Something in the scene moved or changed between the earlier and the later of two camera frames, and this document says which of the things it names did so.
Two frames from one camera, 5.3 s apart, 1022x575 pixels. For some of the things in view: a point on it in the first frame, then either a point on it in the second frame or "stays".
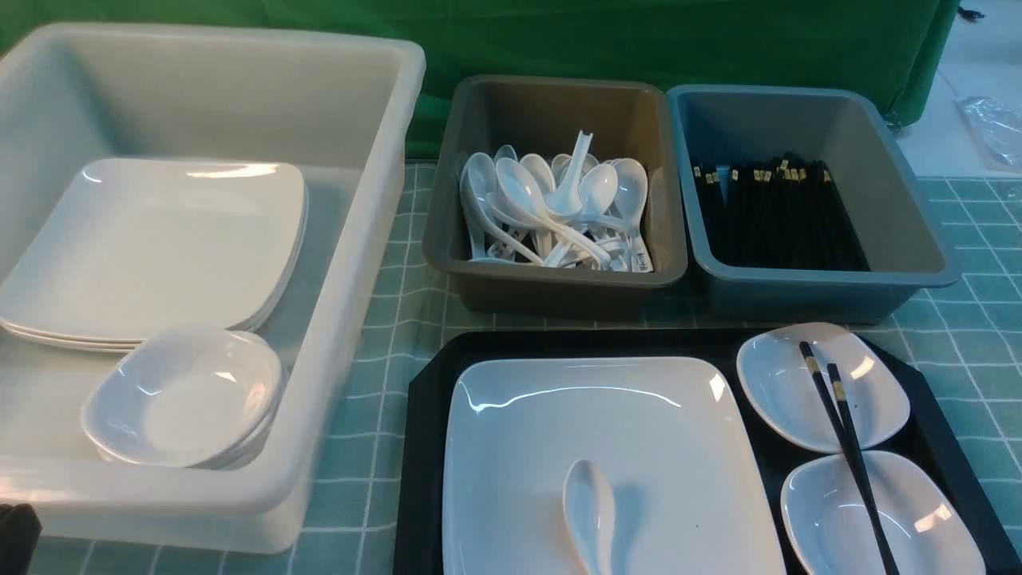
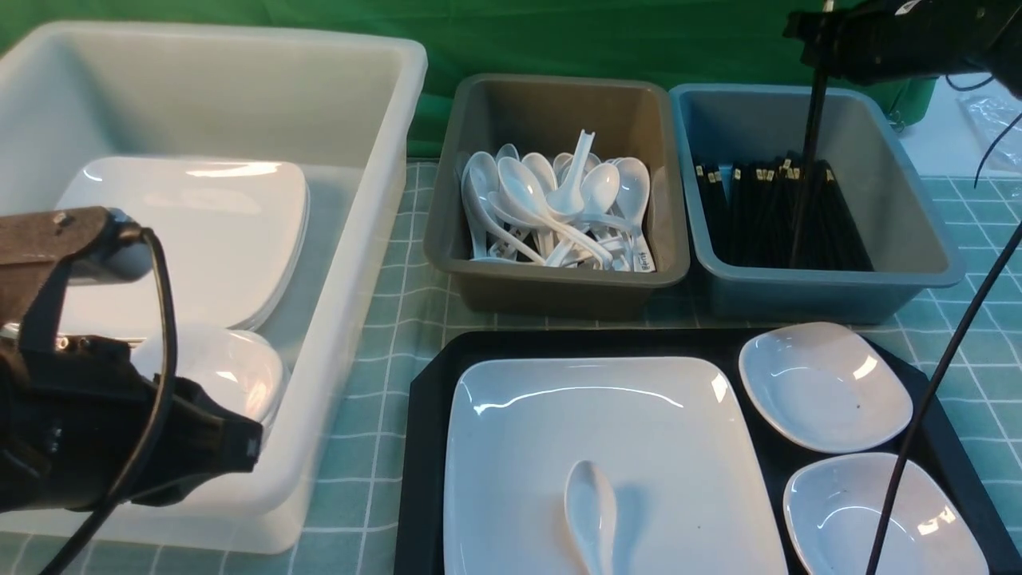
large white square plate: x=690 y=497 stays
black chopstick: x=851 y=456 -> x=807 y=194
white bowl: x=825 y=524 stays
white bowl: x=775 y=379 stays
